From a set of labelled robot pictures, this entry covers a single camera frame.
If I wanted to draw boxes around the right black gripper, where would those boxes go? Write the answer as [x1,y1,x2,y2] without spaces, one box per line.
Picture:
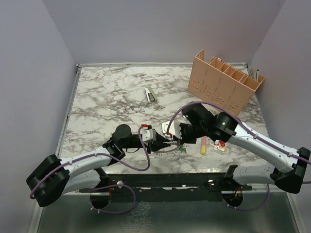
[173,123,206,145]

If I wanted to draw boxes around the green key tag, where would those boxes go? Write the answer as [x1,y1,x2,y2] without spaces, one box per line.
[179,147,187,153]

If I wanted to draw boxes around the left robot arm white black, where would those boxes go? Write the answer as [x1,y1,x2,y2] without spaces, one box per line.
[26,124,170,207]

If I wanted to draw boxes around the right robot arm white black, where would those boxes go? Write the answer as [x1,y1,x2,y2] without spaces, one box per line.
[179,101,311,194]

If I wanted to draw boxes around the yellow pink marker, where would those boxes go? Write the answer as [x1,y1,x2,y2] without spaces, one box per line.
[200,136,207,155]

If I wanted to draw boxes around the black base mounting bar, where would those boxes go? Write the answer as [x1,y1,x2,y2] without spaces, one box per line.
[80,173,253,202]

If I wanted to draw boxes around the beige stapler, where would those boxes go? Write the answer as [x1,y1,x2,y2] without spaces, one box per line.
[145,87,157,103]

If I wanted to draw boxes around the peach compartment organizer box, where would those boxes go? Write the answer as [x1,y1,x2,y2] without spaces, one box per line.
[188,50,265,116]

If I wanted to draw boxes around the pens behind organizer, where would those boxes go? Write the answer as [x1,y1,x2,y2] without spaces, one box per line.
[248,67,259,82]

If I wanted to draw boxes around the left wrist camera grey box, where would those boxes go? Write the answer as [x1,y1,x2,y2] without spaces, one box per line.
[142,129,156,144]

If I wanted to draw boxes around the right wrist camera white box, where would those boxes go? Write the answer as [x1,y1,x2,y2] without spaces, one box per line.
[161,120,182,140]

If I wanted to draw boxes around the aluminium table frame rail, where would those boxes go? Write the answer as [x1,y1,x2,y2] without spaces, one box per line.
[55,64,82,158]

